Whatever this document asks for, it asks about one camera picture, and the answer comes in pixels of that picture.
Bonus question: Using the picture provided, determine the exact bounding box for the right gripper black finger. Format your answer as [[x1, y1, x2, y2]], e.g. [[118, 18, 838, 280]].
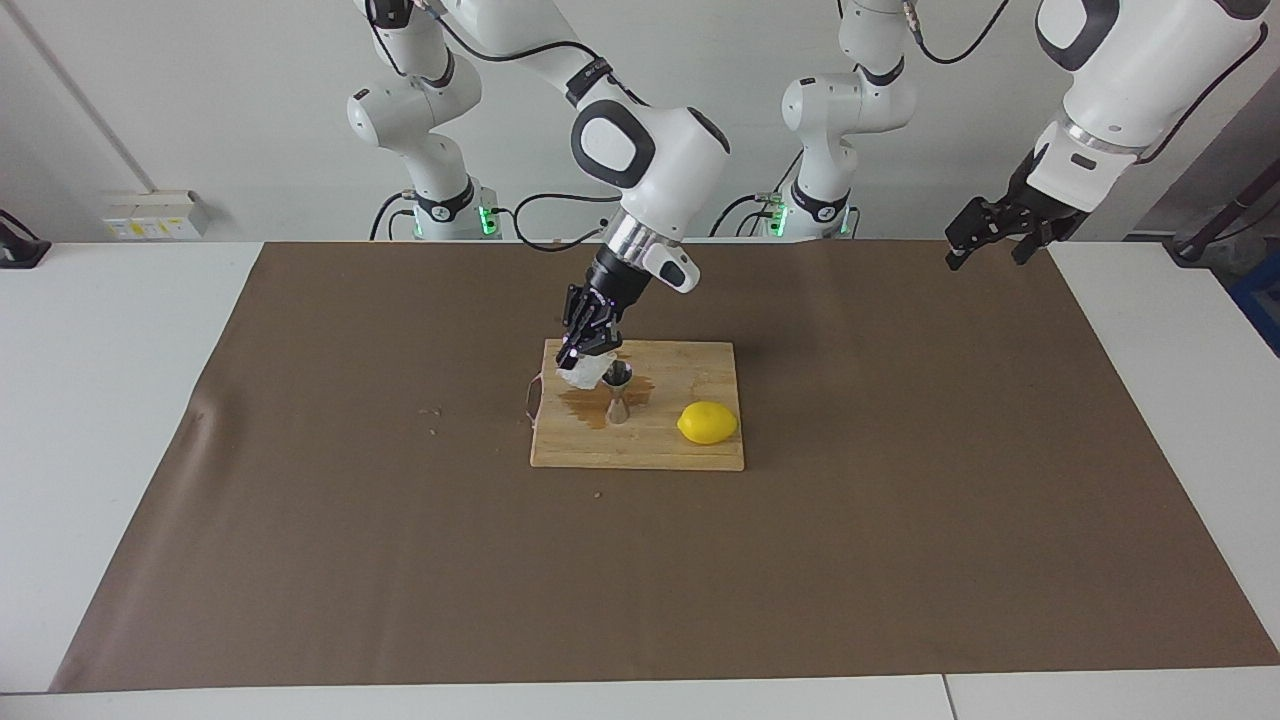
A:
[[585, 305, 623, 356], [558, 285, 591, 373]]

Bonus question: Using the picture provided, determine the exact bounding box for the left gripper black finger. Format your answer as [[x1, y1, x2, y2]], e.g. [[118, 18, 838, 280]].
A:
[[1013, 222, 1061, 266], [945, 197, 1016, 271]]

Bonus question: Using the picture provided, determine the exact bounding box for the clear plastic cup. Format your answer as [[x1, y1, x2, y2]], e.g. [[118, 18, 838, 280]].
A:
[[555, 355, 613, 391]]

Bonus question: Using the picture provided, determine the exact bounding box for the steel cocktail jigger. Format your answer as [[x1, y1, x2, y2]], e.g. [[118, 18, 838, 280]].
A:
[[600, 361, 634, 425]]

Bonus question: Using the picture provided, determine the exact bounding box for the wooden cutting board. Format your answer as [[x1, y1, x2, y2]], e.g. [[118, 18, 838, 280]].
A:
[[523, 338, 746, 472]]

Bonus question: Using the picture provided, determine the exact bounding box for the yellow lemon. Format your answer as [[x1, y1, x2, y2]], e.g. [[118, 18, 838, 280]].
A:
[[677, 401, 740, 446]]

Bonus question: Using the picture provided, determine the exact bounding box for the black stand pole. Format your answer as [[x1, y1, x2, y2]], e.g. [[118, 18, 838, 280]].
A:
[[1165, 160, 1280, 263]]

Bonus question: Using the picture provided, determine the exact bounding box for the blue crate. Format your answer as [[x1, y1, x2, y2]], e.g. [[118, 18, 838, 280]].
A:
[[1230, 250, 1280, 356]]

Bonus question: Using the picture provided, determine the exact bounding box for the brown paper table mat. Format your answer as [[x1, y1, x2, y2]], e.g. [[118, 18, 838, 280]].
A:
[[50, 238, 1280, 693]]

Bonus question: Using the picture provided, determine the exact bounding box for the black power cable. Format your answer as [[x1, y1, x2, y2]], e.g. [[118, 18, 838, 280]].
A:
[[708, 150, 803, 239]]

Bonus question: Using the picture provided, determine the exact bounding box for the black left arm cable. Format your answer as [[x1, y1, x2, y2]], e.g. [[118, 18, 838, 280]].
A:
[[900, 0, 1271, 166]]

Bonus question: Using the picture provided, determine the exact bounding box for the white wall socket box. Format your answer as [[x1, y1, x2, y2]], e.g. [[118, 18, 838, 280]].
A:
[[103, 190, 208, 241]]

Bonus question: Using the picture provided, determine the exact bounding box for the black clamp mount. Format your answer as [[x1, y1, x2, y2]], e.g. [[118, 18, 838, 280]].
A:
[[0, 208, 51, 269]]

